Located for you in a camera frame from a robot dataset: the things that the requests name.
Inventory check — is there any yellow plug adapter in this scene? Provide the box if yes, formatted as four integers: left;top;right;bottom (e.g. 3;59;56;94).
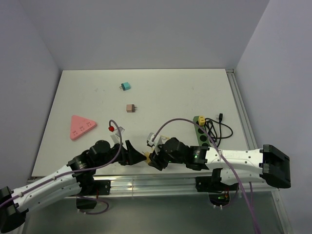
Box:
198;116;205;126

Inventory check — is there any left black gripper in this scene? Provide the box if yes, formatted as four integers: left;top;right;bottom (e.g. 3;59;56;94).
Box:
96;139;146;167

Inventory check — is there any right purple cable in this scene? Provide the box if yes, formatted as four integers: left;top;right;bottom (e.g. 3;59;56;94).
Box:
149;117;261;234

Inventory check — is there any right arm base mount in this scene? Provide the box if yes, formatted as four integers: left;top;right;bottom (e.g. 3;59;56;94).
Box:
195;176;239;208

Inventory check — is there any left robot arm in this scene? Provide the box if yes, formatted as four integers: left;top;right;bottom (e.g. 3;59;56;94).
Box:
0;140;146;233

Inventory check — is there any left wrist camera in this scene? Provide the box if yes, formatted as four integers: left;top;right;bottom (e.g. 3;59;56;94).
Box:
110;127;125;144

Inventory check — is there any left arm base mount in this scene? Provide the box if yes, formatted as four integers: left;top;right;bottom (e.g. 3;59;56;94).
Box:
76;180;111;213

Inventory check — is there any pink triangular power strip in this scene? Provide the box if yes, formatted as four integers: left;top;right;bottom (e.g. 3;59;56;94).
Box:
70;115;97;141

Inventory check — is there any green power strip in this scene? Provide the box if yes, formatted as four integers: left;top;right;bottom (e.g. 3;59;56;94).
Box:
194;125;211;147

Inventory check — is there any brown plug adapter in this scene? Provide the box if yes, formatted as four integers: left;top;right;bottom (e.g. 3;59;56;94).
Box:
126;104;137;113

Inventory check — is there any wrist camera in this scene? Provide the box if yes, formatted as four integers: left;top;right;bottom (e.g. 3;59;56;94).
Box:
110;127;125;144
146;133;169;148

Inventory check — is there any aluminium front rail frame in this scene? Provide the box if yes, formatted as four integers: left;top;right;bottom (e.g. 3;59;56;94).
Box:
12;171;293;234

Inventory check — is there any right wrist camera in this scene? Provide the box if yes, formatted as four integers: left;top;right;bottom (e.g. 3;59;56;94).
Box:
146;133;169;148

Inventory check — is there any teal plug adapter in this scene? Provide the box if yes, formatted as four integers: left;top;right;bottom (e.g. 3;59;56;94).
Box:
120;82;131;91

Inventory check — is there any yellow charger with cable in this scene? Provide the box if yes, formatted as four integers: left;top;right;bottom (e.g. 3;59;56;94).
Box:
144;146;159;164

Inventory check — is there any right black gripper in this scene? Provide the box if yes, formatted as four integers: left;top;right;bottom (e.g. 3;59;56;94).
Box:
149;142;186;171

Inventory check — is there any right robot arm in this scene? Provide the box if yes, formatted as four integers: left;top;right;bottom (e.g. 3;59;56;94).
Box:
147;136;291;191

